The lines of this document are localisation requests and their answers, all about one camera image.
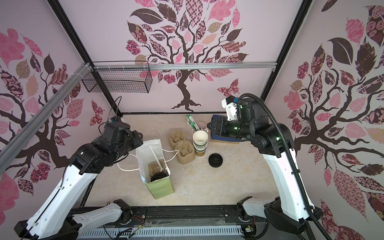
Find white slotted cable duct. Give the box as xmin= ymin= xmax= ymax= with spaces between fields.
xmin=78 ymin=226 xmax=243 ymax=240

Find aluminium rail left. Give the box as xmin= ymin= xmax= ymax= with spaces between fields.
xmin=1 ymin=63 xmax=92 ymax=173

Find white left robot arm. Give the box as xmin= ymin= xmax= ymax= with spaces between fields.
xmin=14 ymin=122 xmax=143 ymax=240

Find single white straw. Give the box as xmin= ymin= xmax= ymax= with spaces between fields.
xmin=150 ymin=146 xmax=163 ymax=172

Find aluminium rail back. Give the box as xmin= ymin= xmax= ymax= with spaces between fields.
xmin=93 ymin=62 xmax=277 ymax=71

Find black corrugated cable hose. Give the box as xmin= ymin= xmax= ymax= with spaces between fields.
xmin=238 ymin=92 xmax=334 ymax=240

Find white paper takeout bag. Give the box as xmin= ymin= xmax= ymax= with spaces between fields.
xmin=134 ymin=140 xmax=175 ymax=199

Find brown cardboard napkin box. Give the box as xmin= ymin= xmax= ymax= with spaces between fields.
xmin=210 ymin=139 xmax=240 ymax=144

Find stacked paper cups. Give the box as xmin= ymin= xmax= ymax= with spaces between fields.
xmin=193 ymin=130 xmax=209 ymax=157

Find black wire basket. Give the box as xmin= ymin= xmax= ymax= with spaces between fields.
xmin=82 ymin=60 xmax=153 ymax=94

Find green wrapped stirrers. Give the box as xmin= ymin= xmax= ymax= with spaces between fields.
xmin=186 ymin=115 xmax=196 ymax=131

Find pink bucket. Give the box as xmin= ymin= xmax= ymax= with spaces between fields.
xmin=193 ymin=122 xmax=209 ymax=133

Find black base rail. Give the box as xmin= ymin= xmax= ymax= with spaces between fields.
xmin=55 ymin=204 xmax=271 ymax=240

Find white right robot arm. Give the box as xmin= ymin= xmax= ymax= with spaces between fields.
xmin=208 ymin=94 xmax=323 ymax=240

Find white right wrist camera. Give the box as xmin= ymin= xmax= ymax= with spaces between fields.
xmin=222 ymin=96 xmax=238 ymax=121

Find blue napkin stack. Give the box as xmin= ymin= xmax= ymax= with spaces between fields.
xmin=211 ymin=115 xmax=241 ymax=143

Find single cardboard cup carrier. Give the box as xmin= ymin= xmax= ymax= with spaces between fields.
xmin=149 ymin=160 xmax=168 ymax=177

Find aluminium rail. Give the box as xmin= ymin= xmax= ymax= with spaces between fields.
xmin=1 ymin=63 xmax=92 ymax=173
xmin=93 ymin=62 xmax=277 ymax=71

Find black cup lid stack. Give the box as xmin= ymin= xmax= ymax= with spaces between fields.
xmin=209 ymin=153 xmax=223 ymax=168

